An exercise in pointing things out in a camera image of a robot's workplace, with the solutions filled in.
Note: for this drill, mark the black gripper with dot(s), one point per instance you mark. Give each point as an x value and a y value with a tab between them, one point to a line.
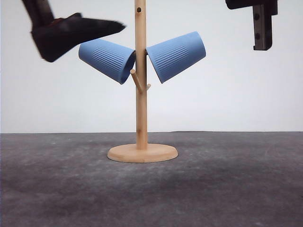
54	36
262	22

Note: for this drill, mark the blue cup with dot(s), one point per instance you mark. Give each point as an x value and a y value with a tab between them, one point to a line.
112	60
174	56

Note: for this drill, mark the wooden mug tree stand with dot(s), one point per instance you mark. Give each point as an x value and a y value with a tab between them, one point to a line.
141	152

